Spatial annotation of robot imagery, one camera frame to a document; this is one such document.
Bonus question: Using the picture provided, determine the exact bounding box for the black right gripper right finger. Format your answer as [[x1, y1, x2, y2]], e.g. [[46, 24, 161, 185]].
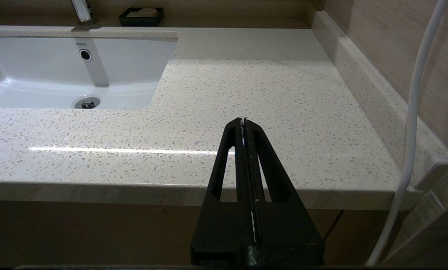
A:
[[244, 118, 325, 267]]

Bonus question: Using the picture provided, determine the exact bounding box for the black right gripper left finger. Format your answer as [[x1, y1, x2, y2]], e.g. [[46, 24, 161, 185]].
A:
[[191, 118, 255, 267]]

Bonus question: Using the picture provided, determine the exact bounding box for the wooden vanity cabinet front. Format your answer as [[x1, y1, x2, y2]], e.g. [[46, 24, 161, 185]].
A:
[[0, 201, 397, 267]]

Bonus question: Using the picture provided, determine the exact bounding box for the chrome sink drain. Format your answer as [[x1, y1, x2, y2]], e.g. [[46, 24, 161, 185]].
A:
[[75, 97, 101, 110]]

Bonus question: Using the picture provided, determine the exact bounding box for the white sink basin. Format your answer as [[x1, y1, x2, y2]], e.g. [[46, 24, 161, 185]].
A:
[[0, 36, 179, 110]]

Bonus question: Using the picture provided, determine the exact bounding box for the black soap dish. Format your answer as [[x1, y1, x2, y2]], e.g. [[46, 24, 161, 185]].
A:
[[119, 7, 164, 27]]

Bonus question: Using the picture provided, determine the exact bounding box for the chrome faucet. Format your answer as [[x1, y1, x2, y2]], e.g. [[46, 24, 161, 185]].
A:
[[71, 0, 99, 26]]

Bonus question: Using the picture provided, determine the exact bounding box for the white cable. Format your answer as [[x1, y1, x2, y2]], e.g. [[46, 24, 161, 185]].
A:
[[365, 0, 448, 266]]

